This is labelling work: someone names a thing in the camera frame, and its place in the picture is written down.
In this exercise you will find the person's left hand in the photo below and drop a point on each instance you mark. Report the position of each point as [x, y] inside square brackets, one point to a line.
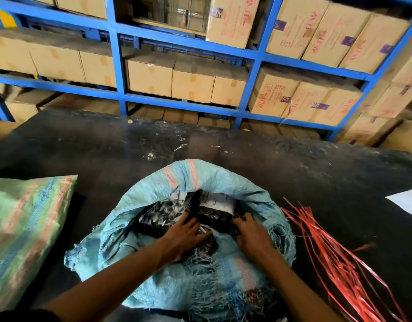
[182, 238]

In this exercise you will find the person's right hand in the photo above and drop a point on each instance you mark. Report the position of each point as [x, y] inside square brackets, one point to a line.
[254, 241]

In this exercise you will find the pile of black packets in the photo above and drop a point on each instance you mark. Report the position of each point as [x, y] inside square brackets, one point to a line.
[159, 216]

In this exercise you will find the blue woven sack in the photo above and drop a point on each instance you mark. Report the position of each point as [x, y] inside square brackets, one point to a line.
[219, 285]

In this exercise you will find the green woven sack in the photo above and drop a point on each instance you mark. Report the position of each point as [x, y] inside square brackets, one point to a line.
[24, 231]

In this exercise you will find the person's left forearm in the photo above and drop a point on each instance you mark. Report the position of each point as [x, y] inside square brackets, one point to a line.
[108, 288]

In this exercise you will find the person's right forearm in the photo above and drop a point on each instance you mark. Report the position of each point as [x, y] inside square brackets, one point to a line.
[296, 295]

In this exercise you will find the white paper sheet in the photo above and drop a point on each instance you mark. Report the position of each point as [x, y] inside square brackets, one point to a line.
[407, 202]

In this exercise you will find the rows of plain taped boxes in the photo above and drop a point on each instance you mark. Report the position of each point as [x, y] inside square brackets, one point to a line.
[150, 77]

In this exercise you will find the large open cardboard box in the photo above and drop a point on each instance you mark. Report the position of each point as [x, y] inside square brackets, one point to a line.
[404, 137]

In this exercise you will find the blue metal shelf rack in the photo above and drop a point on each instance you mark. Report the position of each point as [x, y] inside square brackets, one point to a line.
[118, 63]

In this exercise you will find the tall stack of printed cartons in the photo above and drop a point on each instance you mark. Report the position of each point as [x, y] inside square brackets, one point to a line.
[394, 100]

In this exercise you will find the pile of brown cardboard boxes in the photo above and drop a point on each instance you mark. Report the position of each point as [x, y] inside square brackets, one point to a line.
[23, 107]

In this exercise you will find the flat cardboard sheet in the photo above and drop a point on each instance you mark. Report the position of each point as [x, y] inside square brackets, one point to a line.
[165, 26]

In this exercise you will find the yellow vertical post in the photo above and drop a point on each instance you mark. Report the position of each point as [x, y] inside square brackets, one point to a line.
[6, 20]

